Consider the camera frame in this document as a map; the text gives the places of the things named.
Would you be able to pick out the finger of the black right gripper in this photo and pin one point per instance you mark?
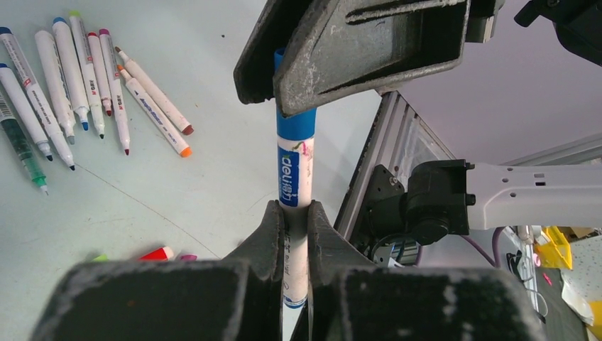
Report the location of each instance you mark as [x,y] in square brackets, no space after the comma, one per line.
[253,73]
[342,48]

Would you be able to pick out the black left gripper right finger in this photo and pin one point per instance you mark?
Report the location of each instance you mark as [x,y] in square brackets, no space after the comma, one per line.
[350,298]

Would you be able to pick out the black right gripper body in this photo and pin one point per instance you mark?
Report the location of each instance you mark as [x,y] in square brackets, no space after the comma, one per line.
[482,20]

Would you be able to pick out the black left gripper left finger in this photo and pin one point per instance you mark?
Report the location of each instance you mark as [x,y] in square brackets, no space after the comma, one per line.
[238,297]

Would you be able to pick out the dark red cap marker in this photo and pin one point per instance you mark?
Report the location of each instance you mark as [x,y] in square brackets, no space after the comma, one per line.
[156,94]

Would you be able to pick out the red pen cap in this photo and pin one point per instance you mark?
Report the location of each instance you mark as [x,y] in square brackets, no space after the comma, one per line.
[159,254]

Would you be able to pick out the orange cap marker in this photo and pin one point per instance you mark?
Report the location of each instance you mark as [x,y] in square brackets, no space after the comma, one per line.
[155,113]

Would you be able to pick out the purple cap marker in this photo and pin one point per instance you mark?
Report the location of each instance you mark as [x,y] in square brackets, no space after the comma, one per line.
[113,76]

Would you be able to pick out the light green cap marker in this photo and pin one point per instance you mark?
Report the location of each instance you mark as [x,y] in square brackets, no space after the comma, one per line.
[85,57]

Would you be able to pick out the red cap white marker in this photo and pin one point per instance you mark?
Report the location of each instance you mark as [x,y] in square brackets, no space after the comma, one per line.
[100,72]

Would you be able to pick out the green gel pen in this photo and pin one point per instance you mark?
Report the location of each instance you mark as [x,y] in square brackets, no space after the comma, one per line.
[21,147]

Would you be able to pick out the white marker dark blue cap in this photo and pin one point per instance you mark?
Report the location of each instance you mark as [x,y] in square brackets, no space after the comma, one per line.
[25,111]

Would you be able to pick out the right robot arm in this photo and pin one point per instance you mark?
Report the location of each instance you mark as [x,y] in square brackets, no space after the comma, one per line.
[454,196]

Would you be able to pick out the yellow box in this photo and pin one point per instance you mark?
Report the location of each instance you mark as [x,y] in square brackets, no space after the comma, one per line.
[553,249]

